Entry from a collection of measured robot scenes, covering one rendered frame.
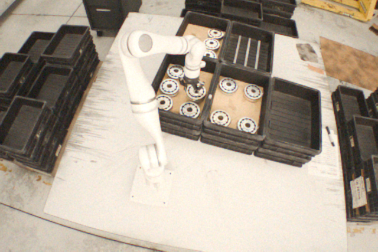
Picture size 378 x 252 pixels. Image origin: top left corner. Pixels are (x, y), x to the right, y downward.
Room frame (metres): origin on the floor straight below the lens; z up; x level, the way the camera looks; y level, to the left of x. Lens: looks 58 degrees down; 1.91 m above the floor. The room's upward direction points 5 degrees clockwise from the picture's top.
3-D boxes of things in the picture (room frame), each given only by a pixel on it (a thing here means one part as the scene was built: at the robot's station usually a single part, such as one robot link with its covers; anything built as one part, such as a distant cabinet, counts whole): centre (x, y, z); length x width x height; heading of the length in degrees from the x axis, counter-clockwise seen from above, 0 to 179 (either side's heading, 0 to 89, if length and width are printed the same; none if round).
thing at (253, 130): (0.59, -0.30, 0.86); 0.10 x 0.10 x 0.01
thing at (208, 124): (0.71, -0.25, 0.92); 0.40 x 0.30 x 0.02; 169
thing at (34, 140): (0.59, 1.15, 0.37); 0.40 x 0.30 x 0.45; 175
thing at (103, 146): (0.78, -0.16, 0.35); 1.60 x 1.60 x 0.70; 85
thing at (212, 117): (0.61, -0.16, 0.86); 0.10 x 0.10 x 0.01
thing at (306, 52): (1.38, -0.88, 0.71); 0.22 x 0.19 x 0.01; 175
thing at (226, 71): (0.71, -0.25, 0.87); 0.40 x 0.30 x 0.11; 169
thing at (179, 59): (0.77, 0.04, 0.87); 0.40 x 0.30 x 0.11; 169
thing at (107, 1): (2.33, 0.96, 0.45); 0.60 x 0.45 x 0.90; 175
